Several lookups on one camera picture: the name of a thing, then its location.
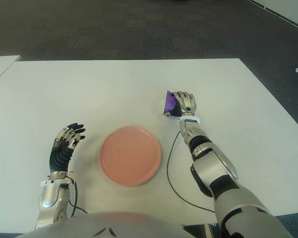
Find grey robot torso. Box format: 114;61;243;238
19;211;197;238

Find white floor strip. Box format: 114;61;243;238
248;0;298;27

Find white neighbouring table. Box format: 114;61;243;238
0;55;21;87

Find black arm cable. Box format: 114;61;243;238
166;132;216;213
67;177;87;214

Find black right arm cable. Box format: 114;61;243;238
166;132;216;213

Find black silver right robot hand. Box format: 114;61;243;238
162;91;198;120

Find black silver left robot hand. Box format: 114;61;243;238
49;122;86;173

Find purple tissue paper pack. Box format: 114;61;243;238
162;90;179;116

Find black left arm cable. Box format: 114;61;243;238
67;177;87;214

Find pink round plate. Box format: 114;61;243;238
99;125;162;187

